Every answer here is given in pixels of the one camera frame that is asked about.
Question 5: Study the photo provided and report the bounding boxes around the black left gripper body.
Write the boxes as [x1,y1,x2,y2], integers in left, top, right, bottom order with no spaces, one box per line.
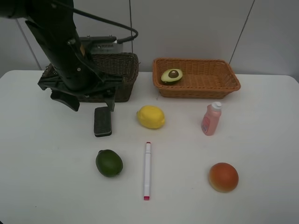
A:
[40,63,123,99]

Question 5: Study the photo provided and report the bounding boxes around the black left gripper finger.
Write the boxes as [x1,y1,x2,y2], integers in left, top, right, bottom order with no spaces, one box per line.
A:
[104,93,115,112]
[50,91,80,112]

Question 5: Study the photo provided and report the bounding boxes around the black whiteboard eraser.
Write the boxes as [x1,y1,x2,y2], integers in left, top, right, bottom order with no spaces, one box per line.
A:
[93,106,112,137]

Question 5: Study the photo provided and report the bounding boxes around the yellow lemon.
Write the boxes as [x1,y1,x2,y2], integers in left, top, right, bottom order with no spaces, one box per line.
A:
[136,105,165,129]

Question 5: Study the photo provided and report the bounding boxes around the green lime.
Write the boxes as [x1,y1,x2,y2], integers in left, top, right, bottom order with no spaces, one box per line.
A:
[96,149,123,178]

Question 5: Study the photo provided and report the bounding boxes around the white pink marker pen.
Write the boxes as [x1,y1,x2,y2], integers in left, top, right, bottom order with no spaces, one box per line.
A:
[143,142,151,201]

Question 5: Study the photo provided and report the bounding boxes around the halved avocado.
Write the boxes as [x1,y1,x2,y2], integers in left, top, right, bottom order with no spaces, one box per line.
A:
[161,69,183,84]

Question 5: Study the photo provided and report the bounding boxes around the pink squeeze bottle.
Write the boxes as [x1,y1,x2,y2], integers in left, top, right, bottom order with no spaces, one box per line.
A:
[201,102,222,136]

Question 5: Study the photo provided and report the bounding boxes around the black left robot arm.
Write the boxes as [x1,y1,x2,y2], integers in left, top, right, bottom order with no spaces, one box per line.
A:
[0,0,122,112]

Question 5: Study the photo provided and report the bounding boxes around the dark brown wicker basket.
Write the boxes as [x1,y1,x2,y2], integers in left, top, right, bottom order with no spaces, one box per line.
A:
[38,53,139,103]

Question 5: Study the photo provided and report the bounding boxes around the orange wicker basket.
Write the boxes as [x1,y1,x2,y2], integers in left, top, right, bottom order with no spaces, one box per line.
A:
[152,58,241,99]

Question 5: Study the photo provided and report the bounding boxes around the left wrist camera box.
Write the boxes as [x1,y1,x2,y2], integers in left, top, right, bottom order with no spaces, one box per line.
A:
[79,35,123,54]

